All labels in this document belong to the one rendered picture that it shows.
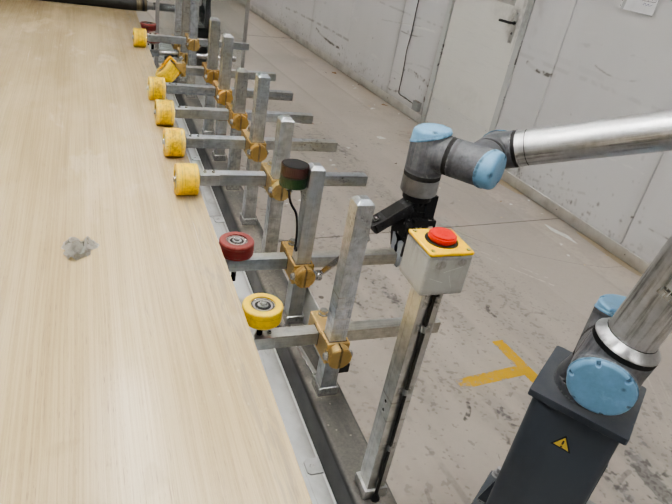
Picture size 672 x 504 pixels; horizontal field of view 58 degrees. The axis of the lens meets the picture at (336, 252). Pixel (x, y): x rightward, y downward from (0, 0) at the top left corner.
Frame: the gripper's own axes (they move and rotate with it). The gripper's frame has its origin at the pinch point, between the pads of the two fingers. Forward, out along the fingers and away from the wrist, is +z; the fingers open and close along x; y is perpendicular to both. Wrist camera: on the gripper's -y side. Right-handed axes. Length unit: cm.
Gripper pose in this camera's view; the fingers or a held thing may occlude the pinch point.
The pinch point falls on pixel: (394, 262)
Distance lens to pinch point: 157.8
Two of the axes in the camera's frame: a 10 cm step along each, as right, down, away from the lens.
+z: -1.5, 8.5, 5.0
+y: 9.3, -0.5, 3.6
